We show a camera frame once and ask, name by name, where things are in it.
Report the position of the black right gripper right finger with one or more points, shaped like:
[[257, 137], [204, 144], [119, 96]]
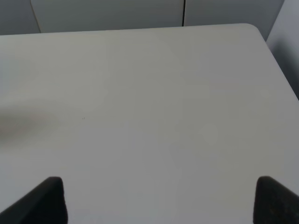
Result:
[[274, 203]]

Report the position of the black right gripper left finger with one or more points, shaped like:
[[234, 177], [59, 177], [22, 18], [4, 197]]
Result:
[[45, 204]]

